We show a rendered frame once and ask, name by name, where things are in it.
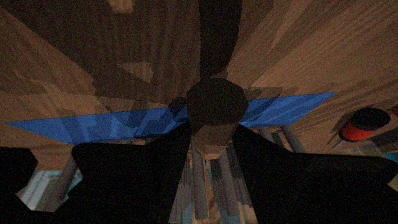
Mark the blue flat strip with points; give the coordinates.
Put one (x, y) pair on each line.
(150, 123)

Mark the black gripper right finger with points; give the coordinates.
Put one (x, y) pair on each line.
(275, 176)

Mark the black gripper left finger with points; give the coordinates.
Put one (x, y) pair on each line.
(159, 164)

